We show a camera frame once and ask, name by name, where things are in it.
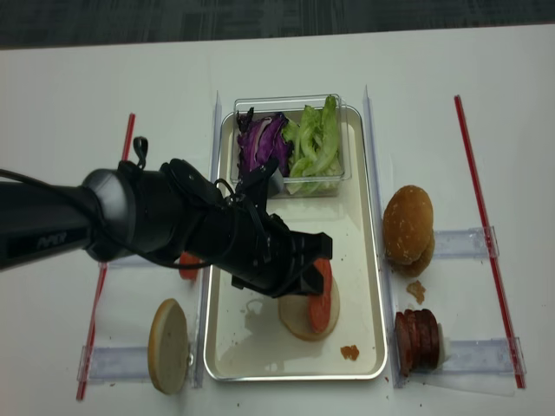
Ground red tomato slice rear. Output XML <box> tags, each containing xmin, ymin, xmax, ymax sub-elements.
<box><xmin>179</xmin><ymin>252</ymin><xmax>200</xmax><ymax>281</ymax></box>

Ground brown bun top front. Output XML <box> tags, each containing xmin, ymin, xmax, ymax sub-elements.
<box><xmin>382</xmin><ymin>185</ymin><xmax>434</xmax><ymax>264</ymax></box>

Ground clear plastic salad container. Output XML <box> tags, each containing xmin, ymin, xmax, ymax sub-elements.
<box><xmin>228</xmin><ymin>94</ymin><xmax>350</xmax><ymax>198</ymax></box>

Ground upright bun half left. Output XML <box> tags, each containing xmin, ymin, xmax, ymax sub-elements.
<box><xmin>147</xmin><ymin>298</ymin><xmax>189</xmax><ymax>395</ymax></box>

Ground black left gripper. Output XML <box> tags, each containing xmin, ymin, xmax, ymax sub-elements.
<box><xmin>203</xmin><ymin>203</ymin><xmax>333</xmax><ymax>298</ymax></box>

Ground purple cabbage leaves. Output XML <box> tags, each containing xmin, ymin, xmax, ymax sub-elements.
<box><xmin>236</xmin><ymin>107</ymin><xmax>293</xmax><ymax>178</ymax></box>

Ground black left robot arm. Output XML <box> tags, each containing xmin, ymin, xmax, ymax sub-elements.
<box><xmin>1</xmin><ymin>159</ymin><xmax>332</xmax><ymax>298</ymax></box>

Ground brown bun top rear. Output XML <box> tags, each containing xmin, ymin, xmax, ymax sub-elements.
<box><xmin>392</xmin><ymin>236</ymin><xmax>435</xmax><ymax>278</ymax></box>

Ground left lower clear rail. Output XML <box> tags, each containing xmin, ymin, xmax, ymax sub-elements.
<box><xmin>77</xmin><ymin>346</ymin><xmax>149</xmax><ymax>383</ymax></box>

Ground left red strip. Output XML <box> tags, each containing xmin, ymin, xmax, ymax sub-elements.
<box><xmin>75</xmin><ymin>113</ymin><xmax>135</xmax><ymax>402</ymax></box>

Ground green lettuce leaves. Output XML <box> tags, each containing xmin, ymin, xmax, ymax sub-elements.
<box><xmin>282</xmin><ymin>95</ymin><xmax>344</xmax><ymax>197</ymax></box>

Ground brown bun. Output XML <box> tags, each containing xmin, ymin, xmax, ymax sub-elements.
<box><xmin>392</xmin><ymin>236</ymin><xmax>435</xmax><ymax>278</ymax></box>
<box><xmin>382</xmin><ymin>185</ymin><xmax>434</xmax><ymax>264</ymax></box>

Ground white metal tray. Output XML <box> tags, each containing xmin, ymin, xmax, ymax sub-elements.
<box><xmin>204</xmin><ymin>107</ymin><xmax>388</xmax><ymax>381</ymax></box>

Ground brown crumb on table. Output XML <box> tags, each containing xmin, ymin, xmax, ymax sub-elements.
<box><xmin>406</xmin><ymin>280</ymin><xmax>426</xmax><ymax>305</ymax></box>

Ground right long clear rail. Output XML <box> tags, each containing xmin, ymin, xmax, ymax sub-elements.
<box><xmin>362</xmin><ymin>86</ymin><xmax>405</xmax><ymax>389</ymax></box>

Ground red strip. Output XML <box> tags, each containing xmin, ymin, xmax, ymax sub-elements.
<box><xmin>454</xmin><ymin>94</ymin><xmax>527</xmax><ymax>390</ymax></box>
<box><xmin>75</xmin><ymin>113</ymin><xmax>135</xmax><ymax>402</ymax></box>

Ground right red strip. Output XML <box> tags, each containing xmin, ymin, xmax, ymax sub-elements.
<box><xmin>454</xmin><ymin>94</ymin><xmax>527</xmax><ymax>390</ymax></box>

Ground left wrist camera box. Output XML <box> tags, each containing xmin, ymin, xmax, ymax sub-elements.
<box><xmin>235</xmin><ymin>157</ymin><xmax>284</xmax><ymax>207</ymax></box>

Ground right upper clear rail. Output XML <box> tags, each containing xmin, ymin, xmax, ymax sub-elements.
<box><xmin>434</xmin><ymin>226</ymin><xmax>499</xmax><ymax>259</ymax></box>

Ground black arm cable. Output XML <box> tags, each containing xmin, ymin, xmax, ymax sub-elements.
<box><xmin>0</xmin><ymin>136</ymin><xmax>270</xmax><ymax>270</ymax></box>

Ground sliced dark red sausage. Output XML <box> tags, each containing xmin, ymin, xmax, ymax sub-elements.
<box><xmin>395</xmin><ymin>309</ymin><xmax>442</xmax><ymax>377</ymax></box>

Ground brown crumb on tray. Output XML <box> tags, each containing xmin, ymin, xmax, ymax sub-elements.
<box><xmin>340</xmin><ymin>345</ymin><xmax>360</xmax><ymax>361</ymax></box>

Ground white pusher block sausage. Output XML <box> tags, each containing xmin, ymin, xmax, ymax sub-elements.
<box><xmin>436</xmin><ymin>322</ymin><xmax>451</xmax><ymax>369</ymax></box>

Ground right lower clear rail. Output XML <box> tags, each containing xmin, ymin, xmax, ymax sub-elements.
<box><xmin>439</xmin><ymin>337</ymin><xmax>526</xmax><ymax>376</ymax></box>

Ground white bun slice on tray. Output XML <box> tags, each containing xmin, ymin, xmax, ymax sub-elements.
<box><xmin>278</xmin><ymin>277</ymin><xmax>340</xmax><ymax>341</ymax></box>

